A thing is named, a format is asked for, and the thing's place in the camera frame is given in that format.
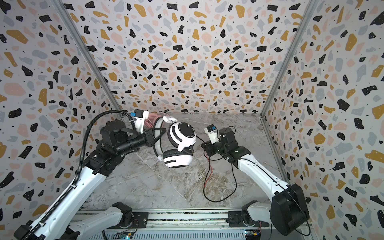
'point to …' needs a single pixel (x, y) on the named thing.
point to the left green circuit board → (126, 235)
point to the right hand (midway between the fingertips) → (200, 142)
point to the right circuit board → (252, 235)
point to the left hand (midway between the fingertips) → (165, 128)
